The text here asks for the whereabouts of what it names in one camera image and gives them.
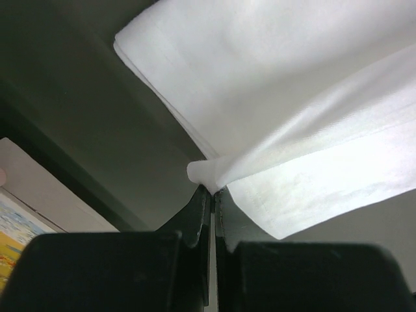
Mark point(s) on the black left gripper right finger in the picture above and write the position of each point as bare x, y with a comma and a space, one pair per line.
256, 272

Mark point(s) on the yellow picture book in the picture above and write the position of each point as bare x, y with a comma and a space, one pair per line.
17, 230

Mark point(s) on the white t-shirt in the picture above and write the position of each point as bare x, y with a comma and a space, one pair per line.
304, 110

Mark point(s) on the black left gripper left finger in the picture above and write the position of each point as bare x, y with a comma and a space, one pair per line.
162, 270

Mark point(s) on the brown cardboard sheet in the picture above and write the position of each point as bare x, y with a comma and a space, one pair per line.
33, 185

